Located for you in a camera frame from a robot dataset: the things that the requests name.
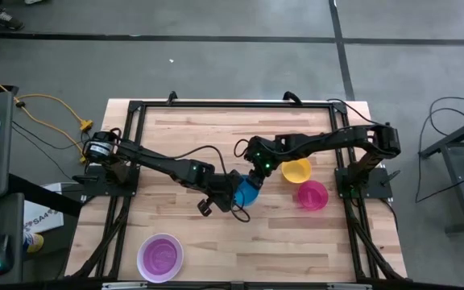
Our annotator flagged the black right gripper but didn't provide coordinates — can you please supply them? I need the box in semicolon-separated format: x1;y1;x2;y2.
243;135;284;191

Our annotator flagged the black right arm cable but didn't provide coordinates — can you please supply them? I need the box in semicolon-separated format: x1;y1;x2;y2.
233;138;252;160

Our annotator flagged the pink translucent plastic bowl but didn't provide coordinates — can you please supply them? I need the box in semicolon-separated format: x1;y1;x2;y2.
296;179;330;212

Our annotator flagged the blue plastic bowl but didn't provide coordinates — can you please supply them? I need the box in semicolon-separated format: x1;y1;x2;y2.
234;174;262;209

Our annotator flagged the purple translucent plastic bowl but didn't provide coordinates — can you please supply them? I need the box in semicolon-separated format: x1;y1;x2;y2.
136;232;185;284

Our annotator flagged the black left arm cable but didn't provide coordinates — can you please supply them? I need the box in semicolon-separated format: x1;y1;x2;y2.
166;144;253;224

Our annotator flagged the yellow plastic bowl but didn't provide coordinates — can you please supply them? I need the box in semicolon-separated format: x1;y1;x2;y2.
280;157;313;185

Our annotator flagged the person's dark shoe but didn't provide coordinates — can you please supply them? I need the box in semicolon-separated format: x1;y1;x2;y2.
0;6;27;32

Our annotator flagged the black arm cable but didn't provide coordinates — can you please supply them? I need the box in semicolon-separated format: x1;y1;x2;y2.
233;138;252;160
166;144;253;224

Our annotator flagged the grey metal bar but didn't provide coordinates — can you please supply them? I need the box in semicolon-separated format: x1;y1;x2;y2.
101;281;373;290

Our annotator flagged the person's yellow shoe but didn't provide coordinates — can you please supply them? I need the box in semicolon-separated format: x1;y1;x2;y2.
23;230;45;255

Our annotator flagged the yellow extension cord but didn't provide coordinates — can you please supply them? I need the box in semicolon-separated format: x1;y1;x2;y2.
0;67;94;164

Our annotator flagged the black floor cable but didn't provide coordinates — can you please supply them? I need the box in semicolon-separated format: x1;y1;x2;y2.
11;119;87;178
414;96;464;204

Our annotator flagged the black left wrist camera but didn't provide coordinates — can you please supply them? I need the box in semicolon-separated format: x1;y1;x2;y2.
197;197;214;218

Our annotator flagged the black metal stand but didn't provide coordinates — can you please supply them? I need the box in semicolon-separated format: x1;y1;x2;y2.
418;110;464;237

